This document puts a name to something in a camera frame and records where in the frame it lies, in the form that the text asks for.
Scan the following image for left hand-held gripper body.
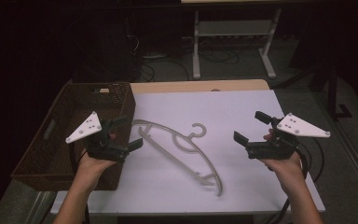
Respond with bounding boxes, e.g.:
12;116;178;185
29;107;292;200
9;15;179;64
64;111;130;163

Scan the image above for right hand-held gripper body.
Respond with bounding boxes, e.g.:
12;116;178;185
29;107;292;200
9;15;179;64
244;112;331;161

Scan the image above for brown woven basket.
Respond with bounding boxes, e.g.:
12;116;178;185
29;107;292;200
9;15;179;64
10;81;137;191

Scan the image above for beige plastic clothes hanger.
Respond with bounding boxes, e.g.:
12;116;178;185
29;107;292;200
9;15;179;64
131;119;224;198

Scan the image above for person's left hand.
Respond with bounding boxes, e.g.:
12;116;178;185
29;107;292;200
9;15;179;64
74;133;119;190

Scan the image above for person's right hand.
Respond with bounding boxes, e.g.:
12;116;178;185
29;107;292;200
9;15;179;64
259;129;308;190

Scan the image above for black metal stand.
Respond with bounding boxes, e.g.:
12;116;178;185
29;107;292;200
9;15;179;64
327;64;353;121

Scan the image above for white table mat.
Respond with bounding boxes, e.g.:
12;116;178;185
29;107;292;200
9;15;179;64
49;89;326;216

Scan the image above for power strip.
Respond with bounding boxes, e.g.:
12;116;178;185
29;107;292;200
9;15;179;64
181;35;262;43

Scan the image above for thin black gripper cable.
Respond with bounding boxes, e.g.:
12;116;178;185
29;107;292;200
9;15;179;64
310;137;325;184

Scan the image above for aluminium frame rail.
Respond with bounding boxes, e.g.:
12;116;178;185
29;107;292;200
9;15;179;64
24;189;57;224
315;92;358;200

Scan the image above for black floor cable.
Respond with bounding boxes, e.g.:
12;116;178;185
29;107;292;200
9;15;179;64
139;55;191;82

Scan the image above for white metal desk frame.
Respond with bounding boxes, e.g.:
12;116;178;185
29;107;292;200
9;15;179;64
192;8;282;80

